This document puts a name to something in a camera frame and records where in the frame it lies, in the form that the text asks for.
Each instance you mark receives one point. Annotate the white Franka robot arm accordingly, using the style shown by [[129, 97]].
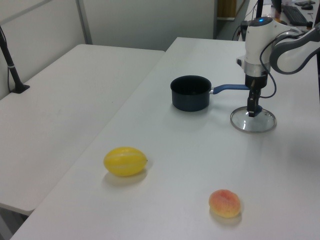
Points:
[[257, 45]]

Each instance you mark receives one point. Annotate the orange pink peach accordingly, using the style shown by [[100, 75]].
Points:
[[224, 203]]

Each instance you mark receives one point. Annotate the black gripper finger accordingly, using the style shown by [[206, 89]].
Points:
[[252, 107], [258, 100]]

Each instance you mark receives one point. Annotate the glass lid with blue knob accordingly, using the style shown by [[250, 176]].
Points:
[[265, 123]]

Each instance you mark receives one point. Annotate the brown wooden cabinet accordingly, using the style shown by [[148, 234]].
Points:
[[226, 8]]

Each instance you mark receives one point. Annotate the grey partition frame post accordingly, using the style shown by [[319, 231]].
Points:
[[84, 22]]

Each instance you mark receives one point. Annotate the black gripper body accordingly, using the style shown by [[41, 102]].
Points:
[[256, 80]]

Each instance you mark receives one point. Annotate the black camera stand pole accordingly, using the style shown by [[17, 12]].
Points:
[[11, 67]]

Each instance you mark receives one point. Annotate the yellow striped melon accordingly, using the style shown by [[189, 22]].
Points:
[[125, 161]]

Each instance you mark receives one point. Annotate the black computer mouse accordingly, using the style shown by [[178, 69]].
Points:
[[307, 7]]

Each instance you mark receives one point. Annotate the black computer keyboard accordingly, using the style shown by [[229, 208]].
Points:
[[295, 15]]

